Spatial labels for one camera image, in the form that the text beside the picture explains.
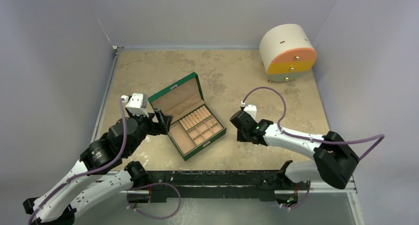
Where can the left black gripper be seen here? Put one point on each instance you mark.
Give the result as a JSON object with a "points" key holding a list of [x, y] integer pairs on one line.
{"points": [[155, 128]]}

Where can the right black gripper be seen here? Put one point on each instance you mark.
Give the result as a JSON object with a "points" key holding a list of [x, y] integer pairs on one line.
{"points": [[238, 120]]}

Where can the green jewelry box with lid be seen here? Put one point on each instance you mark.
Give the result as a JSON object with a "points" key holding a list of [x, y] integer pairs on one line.
{"points": [[180, 98]]}

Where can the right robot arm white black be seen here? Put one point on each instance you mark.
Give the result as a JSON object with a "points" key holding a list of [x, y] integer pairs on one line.
{"points": [[330, 159]]}

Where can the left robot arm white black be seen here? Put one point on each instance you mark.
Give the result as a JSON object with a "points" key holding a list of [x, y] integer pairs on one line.
{"points": [[73, 194]]}

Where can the round drawer cabinet cream orange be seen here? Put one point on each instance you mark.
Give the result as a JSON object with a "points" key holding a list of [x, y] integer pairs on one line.
{"points": [[286, 53]]}

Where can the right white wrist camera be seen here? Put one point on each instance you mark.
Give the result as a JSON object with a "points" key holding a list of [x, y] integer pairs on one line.
{"points": [[250, 109]]}

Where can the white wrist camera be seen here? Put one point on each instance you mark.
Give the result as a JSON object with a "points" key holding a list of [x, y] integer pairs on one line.
{"points": [[250, 109], [136, 103]]}

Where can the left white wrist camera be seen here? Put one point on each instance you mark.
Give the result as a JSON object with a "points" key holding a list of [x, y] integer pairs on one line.
{"points": [[136, 103]]}

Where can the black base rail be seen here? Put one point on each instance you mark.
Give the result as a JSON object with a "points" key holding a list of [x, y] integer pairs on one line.
{"points": [[264, 185]]}

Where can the aluminium frame rail left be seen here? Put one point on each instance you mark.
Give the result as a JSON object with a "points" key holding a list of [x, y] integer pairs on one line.
{"points": [[102, 110]]}

